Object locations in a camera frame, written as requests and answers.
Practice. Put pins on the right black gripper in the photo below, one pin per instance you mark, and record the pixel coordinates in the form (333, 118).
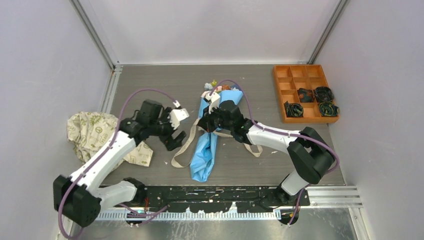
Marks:
(206, 121)

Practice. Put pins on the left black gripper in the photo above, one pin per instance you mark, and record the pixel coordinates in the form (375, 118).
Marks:
(171, 143)

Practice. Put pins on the beige tote bag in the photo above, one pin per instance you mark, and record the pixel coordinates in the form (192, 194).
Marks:
(193, 131)

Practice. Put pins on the blue wrapping paper sheet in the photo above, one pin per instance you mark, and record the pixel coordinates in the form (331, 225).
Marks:
(203, 159)

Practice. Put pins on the orange rose stem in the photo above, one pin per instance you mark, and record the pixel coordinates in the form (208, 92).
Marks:
(225, 87)

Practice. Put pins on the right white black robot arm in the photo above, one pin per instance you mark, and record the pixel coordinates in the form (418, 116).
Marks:
(311, 157)

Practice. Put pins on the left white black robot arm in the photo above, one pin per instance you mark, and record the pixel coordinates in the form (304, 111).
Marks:
(80, 197)

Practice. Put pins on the dark ribbon roll green pattern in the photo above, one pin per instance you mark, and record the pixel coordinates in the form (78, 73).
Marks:
(293, 110)

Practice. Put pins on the orange compartment tray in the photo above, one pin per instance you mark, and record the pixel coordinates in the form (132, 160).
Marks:
(288, 78)

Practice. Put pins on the small green circuit board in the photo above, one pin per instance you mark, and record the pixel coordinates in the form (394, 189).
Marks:
(136, 215)

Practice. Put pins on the dark ribbon roll orange pattern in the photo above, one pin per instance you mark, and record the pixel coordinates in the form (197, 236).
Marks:
(305, 95)

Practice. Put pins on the cream patterned cloth bag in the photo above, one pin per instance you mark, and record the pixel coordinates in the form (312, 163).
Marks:
(89, 131)

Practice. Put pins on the black ribbon roll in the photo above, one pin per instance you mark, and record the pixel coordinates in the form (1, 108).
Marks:
(323, 94)

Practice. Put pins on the dark ribbon roll yellow pattern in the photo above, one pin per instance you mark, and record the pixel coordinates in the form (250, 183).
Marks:
(328, 109)

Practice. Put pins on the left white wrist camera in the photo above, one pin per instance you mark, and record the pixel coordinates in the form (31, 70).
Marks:
(177, 115)

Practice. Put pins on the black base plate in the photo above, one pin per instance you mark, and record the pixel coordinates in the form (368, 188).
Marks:
(216, 199)

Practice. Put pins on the aluminium front rail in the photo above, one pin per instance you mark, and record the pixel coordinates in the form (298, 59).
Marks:
(321, 198)

